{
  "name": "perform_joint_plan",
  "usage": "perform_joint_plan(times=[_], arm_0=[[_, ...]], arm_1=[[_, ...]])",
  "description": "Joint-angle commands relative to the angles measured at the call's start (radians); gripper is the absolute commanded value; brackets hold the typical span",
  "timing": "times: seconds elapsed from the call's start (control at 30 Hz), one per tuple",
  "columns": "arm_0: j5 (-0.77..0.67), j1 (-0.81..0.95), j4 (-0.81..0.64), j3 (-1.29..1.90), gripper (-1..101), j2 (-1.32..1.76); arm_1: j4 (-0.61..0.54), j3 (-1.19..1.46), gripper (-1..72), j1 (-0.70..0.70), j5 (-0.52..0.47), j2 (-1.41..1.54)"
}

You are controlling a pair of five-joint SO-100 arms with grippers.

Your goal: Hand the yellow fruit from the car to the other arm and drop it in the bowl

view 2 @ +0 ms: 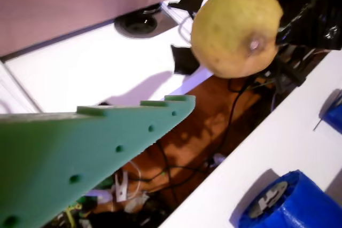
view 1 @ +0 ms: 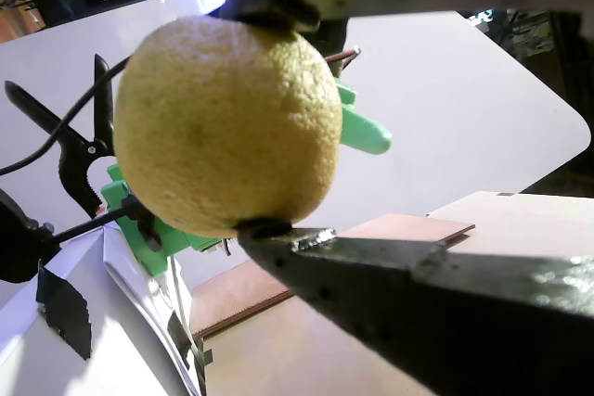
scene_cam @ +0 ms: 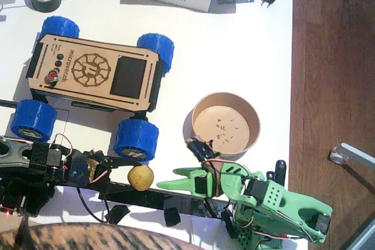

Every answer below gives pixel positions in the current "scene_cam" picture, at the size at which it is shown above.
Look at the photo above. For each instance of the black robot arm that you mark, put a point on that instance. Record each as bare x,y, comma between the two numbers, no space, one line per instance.
17,156

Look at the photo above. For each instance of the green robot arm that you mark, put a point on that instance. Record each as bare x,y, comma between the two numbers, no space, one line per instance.
293,203

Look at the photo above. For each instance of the round brown cardboard bowl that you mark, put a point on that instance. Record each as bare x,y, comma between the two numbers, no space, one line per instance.
222,115

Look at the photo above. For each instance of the flat black tape piece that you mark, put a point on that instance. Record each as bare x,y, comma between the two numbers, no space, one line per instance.
117,214

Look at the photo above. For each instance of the long black bar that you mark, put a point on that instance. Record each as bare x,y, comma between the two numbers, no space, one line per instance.
152,200

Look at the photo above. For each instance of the black table clamp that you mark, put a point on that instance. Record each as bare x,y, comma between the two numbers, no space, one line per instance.
230,223

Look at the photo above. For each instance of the brown striped fur blanket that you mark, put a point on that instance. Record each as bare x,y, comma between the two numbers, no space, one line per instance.
88,236

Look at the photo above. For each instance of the wooden rover with blue wheels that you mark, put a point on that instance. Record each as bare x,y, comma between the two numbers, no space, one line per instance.
129,77

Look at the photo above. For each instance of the thin black rod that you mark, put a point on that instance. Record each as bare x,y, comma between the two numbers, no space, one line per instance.
8,103

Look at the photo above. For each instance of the grey metal leg with caster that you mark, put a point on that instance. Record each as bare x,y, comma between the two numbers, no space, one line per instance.
357,154

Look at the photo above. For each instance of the grey metal bar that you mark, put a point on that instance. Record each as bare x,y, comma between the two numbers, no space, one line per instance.
363,235

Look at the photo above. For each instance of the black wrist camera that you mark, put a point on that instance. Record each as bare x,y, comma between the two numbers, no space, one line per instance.
202,150

